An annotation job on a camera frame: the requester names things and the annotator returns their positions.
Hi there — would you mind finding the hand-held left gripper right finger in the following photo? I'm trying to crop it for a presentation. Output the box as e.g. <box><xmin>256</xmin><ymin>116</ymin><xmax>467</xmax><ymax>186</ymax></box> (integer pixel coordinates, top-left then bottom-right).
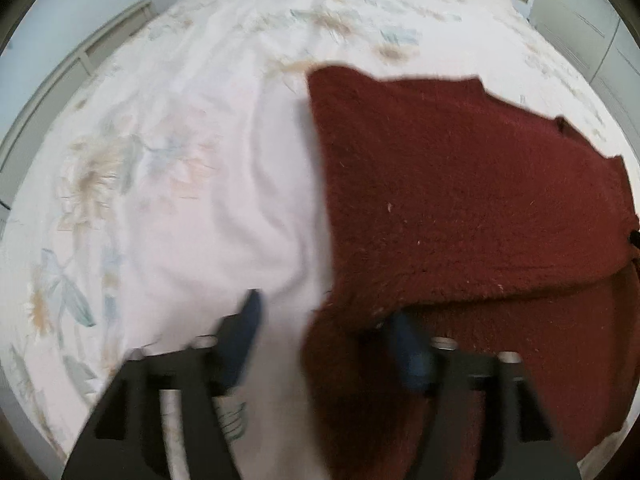
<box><xmin>387</xmin><ymin>310</ymin><xmax>583</xmax><ymax>480</ymax></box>

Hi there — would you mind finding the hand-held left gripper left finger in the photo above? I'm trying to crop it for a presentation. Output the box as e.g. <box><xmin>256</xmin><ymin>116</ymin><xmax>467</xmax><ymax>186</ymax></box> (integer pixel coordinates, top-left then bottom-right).
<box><xmin>60</xmin><ymin>289</ymin><xmax>266</xmax><ymax>480</ymax></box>

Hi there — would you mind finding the dark red knit sweater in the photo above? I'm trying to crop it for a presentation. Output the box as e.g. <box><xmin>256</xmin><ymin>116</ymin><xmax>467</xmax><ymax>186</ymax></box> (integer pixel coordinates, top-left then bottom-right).
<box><xmin>300</xmin><ymin>62</ymin><xmax>640</xmax><ymax>480</ymax></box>

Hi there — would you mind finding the floral pink bedspread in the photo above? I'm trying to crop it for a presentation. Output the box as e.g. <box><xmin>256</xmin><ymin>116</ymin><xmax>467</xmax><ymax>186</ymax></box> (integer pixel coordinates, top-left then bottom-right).
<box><xmin>0</xmin><ymin>0</ymin><xmax>632</xmax><ymax>480</ymax></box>

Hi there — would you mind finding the white wardrobe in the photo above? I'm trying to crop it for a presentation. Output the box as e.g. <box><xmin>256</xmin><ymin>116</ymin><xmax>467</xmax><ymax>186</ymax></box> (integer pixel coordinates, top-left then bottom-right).
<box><xmin>530</xmin><ymin>0</ymin><xmax>640</xmax><ymax>106</ymax></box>

